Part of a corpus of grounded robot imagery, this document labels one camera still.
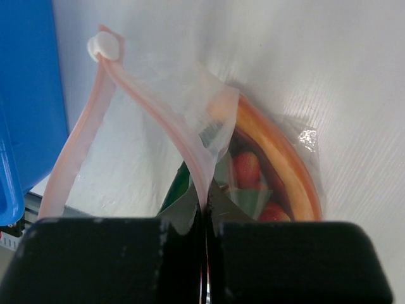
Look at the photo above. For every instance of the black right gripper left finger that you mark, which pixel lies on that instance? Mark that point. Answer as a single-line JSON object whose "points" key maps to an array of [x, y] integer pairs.
{"points": [[111, 260]]}

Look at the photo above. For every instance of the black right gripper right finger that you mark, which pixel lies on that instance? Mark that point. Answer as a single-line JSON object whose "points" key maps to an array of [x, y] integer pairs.
{"points": [[288, 262]]}

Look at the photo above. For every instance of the red toy strawberry bunch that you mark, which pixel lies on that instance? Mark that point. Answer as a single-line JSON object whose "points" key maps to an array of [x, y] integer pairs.
{"points": [[241, 179]]}

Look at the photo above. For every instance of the green toy cucumber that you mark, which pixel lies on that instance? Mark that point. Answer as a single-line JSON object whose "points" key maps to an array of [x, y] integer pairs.
{"points": [[178, 188]]}

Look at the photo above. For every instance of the clear zip top bag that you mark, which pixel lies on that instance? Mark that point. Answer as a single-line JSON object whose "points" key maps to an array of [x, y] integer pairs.
{"points": [[152, 107]]}

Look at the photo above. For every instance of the orange toy meat slice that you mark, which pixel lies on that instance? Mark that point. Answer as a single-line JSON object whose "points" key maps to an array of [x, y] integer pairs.
{"points": [[281, 166]]}

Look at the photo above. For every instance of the blue plastic bin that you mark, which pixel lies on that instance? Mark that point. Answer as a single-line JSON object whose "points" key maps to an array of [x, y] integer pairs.
{"points": [[33, 122]]}

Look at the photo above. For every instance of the aluminium mounting rail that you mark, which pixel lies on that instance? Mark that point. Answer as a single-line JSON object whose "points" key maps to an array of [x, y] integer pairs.
{"points": [[12, 235]]}

